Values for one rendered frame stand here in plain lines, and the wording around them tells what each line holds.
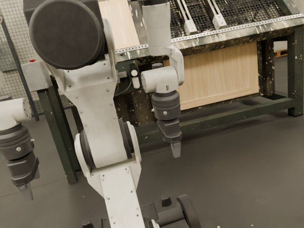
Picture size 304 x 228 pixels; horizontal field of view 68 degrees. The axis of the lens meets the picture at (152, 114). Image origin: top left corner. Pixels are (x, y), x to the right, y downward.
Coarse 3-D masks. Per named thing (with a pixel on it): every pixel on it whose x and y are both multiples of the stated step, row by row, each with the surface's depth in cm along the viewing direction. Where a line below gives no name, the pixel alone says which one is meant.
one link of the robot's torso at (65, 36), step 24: (24, 0) 40; (48, 0) 35; (72, 0) 35; (96, 0) 41; (48, 24) 35; (72, 24) 36; (96, 24) 37; (48, 48) 36; (72, 48) 37; (96, 48) 38
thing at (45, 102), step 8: (40, 96) 152; (48, 96) 154; (48, 104) 154; (48, 112) 156; (48, 120) 157; (56, 120) 159; (56, 128) 160; (56, 136) 161; (56, 144) 163; (64, 144) 165; (64, 152) 165; (64, 160) 167; (64, 168) 168; (72, 168) 171; (72, 176) 171
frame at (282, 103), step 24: (264, 48) 210; (288, 48) 200; (264, 72) 217; (288, 72) 207; (120, 96) 204; (144, 96) 208; (240, 96) 224; (264, 96) 251; (288, 96) 214; (144, 120) 214; (192, 120) 203; (216, 120) 200; (72, 144) 185
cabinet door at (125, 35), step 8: (112, 0) 198; (120, 0) 198; (104, 8) 195; (112, 8) 195; (120, 8) 195; (128, 8) 195; (104, 16) 191; (112, 16) 191; (120, 16) 191; (128, 16) 191; (112, 24) 188; (120, 24) 188; (128, 24) 188; (112, 32) 185; (120, 32) 185; (128, 32) 185; (136, 32) 185; (120, 40) 181; (128, 40) 182; (136, 40) 181; (120, 48) 178
